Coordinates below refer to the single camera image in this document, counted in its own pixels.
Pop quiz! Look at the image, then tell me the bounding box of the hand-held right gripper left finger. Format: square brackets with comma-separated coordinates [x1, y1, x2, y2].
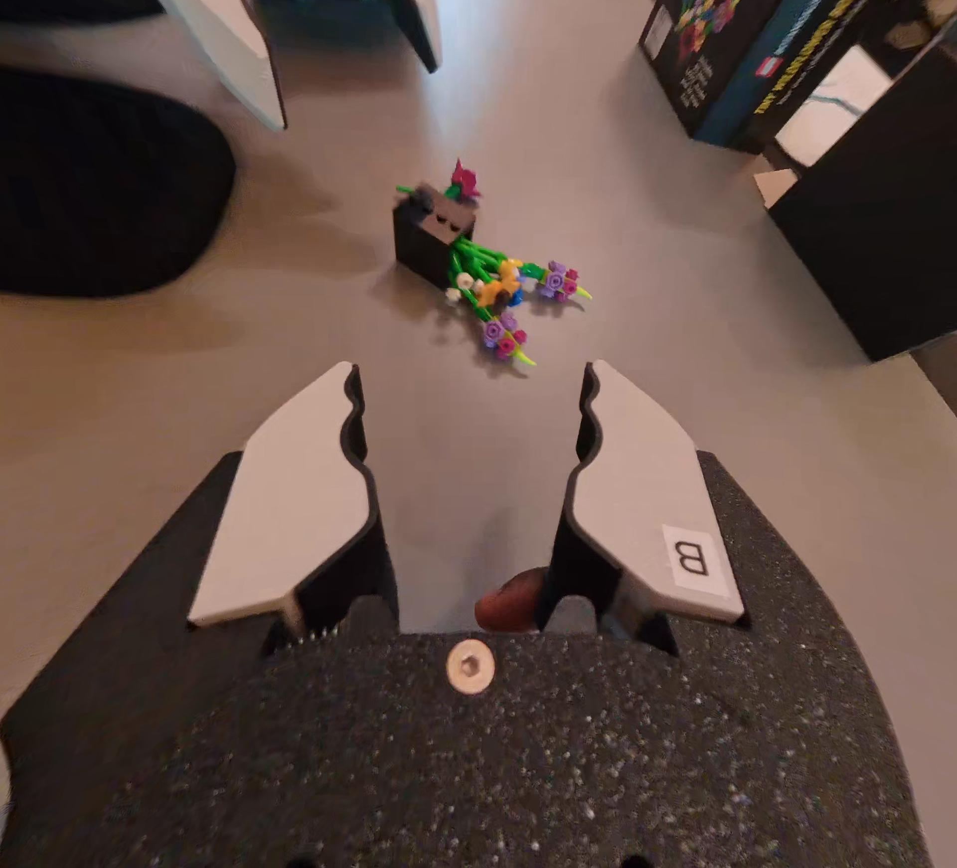
[187, 361, 399, 633]

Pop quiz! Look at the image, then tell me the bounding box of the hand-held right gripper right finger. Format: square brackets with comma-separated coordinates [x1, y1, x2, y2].
[537, 360, 747, 633]

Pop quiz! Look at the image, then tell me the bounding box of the open black carton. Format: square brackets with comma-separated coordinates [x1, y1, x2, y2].
[754, 0, 957, 362]

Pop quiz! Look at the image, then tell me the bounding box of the pink purple lego flower spike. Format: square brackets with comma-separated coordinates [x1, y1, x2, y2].
[478, 251, 593, 304]
[460, 278, 538, 368]

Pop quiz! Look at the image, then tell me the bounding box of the black lego set box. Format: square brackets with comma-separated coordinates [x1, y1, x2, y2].
[639, 0, 898, 155]

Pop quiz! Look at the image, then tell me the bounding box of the black lego vase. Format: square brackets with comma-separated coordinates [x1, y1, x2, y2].
[392, 184, 479, 289]

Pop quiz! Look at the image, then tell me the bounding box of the orange lego sunflower stem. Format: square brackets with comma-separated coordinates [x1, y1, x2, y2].
[478, 259, 524, 308]

